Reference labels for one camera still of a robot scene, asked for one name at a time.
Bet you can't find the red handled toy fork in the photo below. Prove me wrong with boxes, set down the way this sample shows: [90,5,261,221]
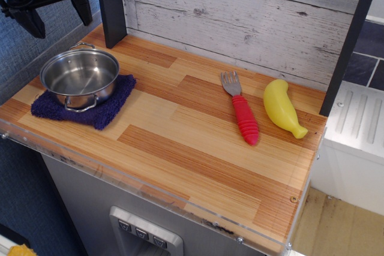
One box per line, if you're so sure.
[220,71,259,146]

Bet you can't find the yellow plastic toy banana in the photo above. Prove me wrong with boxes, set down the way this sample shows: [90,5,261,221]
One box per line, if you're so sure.
[263,79,308,139]

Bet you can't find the stainless steel pot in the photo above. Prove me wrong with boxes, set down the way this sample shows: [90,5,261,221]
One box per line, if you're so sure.
[40,42,120,113]

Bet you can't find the purple knitted cloth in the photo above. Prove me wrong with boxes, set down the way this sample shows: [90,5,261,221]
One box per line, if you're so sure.
[31,74,136,130]

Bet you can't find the grey toy fridge cabinet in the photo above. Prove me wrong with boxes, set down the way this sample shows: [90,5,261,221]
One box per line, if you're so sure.
[43,155,287,255]

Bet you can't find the clear acrylic edge guard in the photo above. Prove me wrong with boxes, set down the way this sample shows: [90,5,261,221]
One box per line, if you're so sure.
[1,113,326,255]

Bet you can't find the silver water dispenser panel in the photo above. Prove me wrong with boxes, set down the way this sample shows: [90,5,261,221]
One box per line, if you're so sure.
[109,206,184,255]

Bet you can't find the yellow object at corner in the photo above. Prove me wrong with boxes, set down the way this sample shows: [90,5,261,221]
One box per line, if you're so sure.
[7,245,37,256]

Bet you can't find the white toy sink unit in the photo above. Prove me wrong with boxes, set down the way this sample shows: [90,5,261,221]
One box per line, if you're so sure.
[311,82,383,215]

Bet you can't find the black left upright post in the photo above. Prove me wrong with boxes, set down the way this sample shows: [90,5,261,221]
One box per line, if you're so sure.
[99,0,127,49]

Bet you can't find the black upright post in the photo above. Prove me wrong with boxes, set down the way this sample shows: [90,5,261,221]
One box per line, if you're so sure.
[99,0,127,49]
[319,0,373,116]

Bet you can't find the black right upright post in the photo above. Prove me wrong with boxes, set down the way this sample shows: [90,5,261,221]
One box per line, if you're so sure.
[319,0,373,116]

